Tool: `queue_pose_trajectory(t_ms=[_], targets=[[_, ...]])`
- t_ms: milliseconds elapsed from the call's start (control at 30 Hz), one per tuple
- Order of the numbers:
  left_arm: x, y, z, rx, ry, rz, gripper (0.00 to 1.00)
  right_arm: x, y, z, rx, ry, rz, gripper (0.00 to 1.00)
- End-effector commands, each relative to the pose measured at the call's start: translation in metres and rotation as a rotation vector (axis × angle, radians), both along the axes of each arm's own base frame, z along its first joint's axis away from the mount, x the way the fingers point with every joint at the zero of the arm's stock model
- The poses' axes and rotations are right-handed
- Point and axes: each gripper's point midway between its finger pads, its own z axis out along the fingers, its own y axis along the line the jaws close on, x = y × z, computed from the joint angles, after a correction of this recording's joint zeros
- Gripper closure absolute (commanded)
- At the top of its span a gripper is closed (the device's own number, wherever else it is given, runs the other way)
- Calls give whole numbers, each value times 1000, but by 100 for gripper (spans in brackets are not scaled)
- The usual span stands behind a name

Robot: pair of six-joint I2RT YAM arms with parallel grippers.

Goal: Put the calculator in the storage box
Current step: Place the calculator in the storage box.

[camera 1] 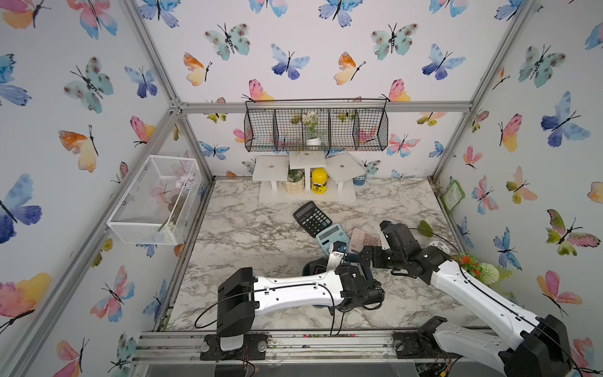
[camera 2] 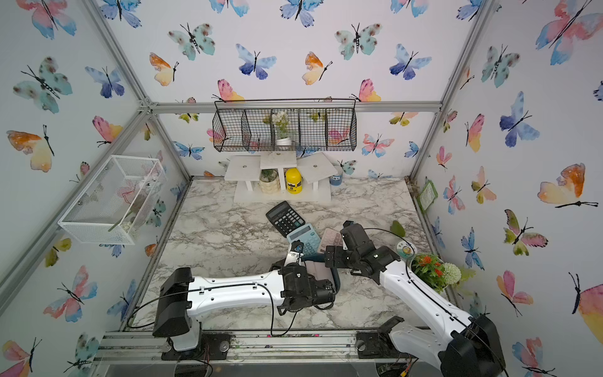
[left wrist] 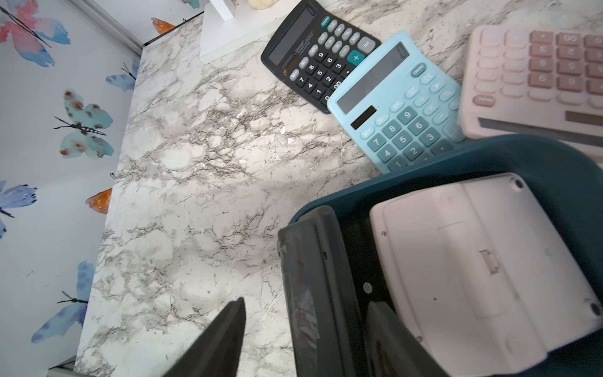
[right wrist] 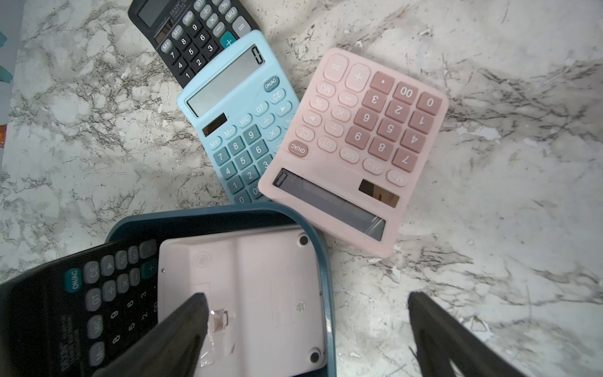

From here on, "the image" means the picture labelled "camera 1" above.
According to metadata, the blue can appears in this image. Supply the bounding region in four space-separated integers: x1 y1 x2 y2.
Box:
353 174 367 186

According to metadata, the black calculator at back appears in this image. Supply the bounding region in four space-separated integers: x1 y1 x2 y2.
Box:
293 201 332 237

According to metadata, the white wooden riser shelf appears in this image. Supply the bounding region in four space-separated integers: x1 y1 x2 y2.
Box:
252 151 366 204

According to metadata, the black wire wall basket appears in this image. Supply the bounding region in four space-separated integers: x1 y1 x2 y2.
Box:
243 99 389 154

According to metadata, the round sticker roll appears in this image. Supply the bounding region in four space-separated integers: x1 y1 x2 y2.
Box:
430 241 451 255

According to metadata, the pink calculator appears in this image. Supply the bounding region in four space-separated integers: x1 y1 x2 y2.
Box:
349 228 382 254

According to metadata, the light blue calculator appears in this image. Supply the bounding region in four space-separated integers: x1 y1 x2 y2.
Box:
316 223 350 255

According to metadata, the yellow plastic jar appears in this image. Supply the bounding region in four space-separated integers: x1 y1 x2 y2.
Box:
311 168 328 195

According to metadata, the cream bubble plant pot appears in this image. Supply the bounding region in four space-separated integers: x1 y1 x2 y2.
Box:
285 169 305 195

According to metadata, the small white flower pot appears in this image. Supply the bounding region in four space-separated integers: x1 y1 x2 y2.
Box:
301 111 322 146

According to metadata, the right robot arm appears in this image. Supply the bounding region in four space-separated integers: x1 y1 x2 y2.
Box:
361 221 578 376

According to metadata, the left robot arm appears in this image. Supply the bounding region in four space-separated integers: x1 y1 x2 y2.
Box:
200 262 385 361

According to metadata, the white mesh wall basket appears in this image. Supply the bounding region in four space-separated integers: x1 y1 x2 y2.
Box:
107 155 204 246

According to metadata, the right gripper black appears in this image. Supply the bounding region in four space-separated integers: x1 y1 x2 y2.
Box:
356 243 406 272

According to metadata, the dark teal storage tray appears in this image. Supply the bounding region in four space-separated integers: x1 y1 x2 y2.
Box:
302 257 328 280

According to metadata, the aluminium front rail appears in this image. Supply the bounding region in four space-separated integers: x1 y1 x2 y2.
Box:
131 328 529 364

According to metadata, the flower bouquet pot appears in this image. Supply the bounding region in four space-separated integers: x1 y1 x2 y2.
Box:
453 254 500 286

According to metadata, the green framed card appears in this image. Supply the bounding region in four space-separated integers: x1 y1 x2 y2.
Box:
441 180 466 213

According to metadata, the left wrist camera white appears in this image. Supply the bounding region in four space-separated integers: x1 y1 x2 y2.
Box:
327 241 347 271

